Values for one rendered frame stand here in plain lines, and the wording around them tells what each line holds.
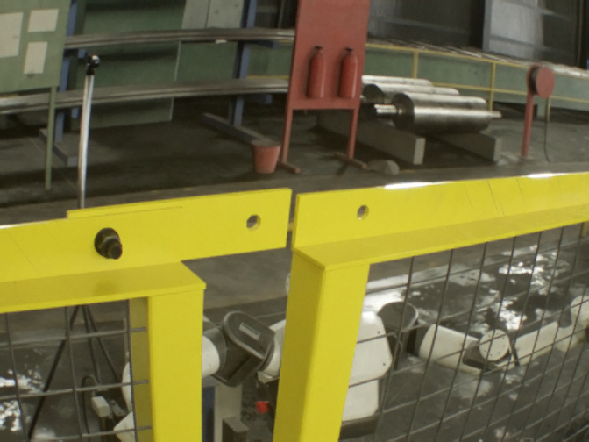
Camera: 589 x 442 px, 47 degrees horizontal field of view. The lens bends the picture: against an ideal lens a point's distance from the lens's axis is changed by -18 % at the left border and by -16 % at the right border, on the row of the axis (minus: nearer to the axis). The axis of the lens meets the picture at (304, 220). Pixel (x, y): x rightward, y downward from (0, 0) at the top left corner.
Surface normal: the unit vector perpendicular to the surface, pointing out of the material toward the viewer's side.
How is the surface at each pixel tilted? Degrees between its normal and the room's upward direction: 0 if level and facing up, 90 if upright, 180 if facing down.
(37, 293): 0
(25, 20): 90
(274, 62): 90
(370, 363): 51
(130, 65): 90
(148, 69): 90
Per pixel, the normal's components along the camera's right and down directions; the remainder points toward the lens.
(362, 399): 0.51, -0.34
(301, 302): -0.82, 0.09
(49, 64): 0.56, 0.32
